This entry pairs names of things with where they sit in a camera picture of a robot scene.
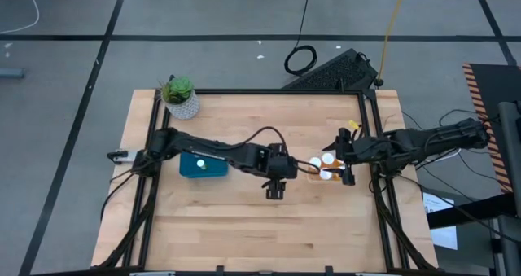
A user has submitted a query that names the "black mesh computer case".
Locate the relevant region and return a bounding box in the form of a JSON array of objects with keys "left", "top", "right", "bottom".
[{"left": 282, "top": 47, "right": 380, "bottom": 92}]

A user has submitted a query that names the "potted succulent white pot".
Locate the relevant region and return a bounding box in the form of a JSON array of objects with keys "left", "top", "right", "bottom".
[{"left": 159, "top": 75, "right": 201, "bottom": 120}]

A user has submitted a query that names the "teal plastic bin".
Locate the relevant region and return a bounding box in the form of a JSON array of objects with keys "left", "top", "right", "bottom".
[{"left": 179, "top": 151, "right": 230, "bottom": 179}]

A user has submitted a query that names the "coiled black cable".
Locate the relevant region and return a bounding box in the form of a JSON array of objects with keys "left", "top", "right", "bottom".
[{"left": 283, "top": 0, "right": 319, "bottom": 77}]

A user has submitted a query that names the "grey metal post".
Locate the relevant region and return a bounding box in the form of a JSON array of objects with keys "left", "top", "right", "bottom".
[{"left": 498, "top": 100, "right": 521, "bottom": 276}]

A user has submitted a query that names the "hazard striped black floor mat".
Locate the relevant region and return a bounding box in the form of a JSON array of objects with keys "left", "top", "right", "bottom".
[{"left": 462, "top": 63, "right": 521, "bottom": 195}]

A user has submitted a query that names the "yellow floor cable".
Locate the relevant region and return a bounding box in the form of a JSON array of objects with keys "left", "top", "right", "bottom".
[{"left": 376, "top": 0, "right": 409, "bottom": 85}]

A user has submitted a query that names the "black aluminium table frame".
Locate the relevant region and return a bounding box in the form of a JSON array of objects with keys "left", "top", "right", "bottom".
[{"left": 96, "top": 86, "right": 440, "bottom": 276}]

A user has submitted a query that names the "clear plastic bin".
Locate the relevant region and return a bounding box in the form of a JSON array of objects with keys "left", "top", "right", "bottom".
[{"left": 305, "top": 151, "right": 355, "bottom": 183}]

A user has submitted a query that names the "white floor cable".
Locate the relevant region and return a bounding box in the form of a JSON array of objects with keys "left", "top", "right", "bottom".
[{"left": 0, "top": 0, "right": 41, "bottom": 35}]

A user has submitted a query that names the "grey floor bar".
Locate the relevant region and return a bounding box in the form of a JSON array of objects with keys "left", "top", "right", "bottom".
[{"left": 0, "top": 67, "right": 26, "bottom": 79}]

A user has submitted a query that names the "black beam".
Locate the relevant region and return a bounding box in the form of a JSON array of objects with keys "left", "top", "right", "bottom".
[{"left": 426, "top": 192, "right": 518, "bottom": 230}]

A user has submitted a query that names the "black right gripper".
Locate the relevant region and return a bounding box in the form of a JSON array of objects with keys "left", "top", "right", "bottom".
[{"left": 320, "top": 128, "right": 387, "bottom": 186}]

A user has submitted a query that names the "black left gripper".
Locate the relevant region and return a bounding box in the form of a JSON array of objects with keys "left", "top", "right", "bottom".
[{"left": 256, "top": 142, "right": 299, "bottom": 199}]

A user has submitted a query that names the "white paper sheet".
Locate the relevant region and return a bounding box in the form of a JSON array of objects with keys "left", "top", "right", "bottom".
[{"left": 422, "top": 191, "right": 459, "bottom": 252}]

